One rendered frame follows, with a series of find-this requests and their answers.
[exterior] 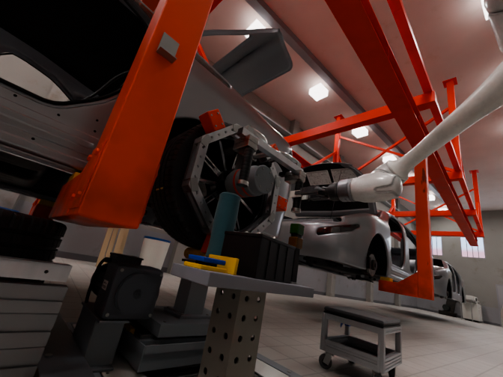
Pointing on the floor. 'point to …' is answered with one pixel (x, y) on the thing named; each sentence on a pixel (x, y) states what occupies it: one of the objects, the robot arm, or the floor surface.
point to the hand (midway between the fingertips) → (298, 195)
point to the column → (233, 333)
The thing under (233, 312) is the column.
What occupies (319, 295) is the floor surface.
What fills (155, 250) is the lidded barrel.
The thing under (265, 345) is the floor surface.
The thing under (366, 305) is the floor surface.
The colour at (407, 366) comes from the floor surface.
